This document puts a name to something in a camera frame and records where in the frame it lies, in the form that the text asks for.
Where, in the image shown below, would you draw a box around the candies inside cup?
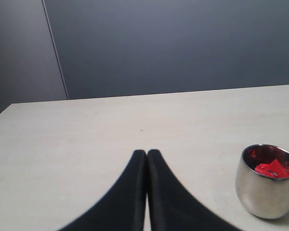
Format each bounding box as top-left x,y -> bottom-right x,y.
245,146 -> 289,179

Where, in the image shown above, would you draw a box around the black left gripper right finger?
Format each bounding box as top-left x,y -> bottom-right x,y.
147,149 -> 239,231

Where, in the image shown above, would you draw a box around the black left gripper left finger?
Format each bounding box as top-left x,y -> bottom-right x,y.
61,150 -> 147,231

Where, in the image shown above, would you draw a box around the stainless steel cup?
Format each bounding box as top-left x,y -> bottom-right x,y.
235,144 -> 289,219

